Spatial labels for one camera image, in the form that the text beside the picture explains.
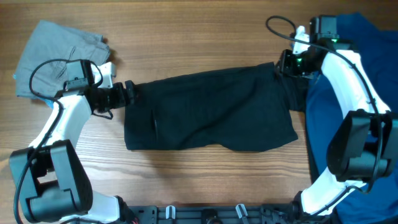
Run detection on black shorts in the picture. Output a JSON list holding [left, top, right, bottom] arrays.
[[124, 63, 297, 152]]

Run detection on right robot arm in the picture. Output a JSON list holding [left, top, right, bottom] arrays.
[[277, 38, 397, 219]]

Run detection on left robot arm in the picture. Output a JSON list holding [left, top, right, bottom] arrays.
[[9, 81, 139, 223]]

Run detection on black garment under shirt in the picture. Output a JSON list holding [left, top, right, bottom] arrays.
[[275, 74, 311, 112]]

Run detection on folded grey shorts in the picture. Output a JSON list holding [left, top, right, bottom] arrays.
[[14, 20, 110, 99]]

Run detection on blue polo shirt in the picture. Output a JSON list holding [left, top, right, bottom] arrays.
[[305, 13, 397, 223]]

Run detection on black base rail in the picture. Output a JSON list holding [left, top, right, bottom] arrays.
[[123, 198, 312, 224]]

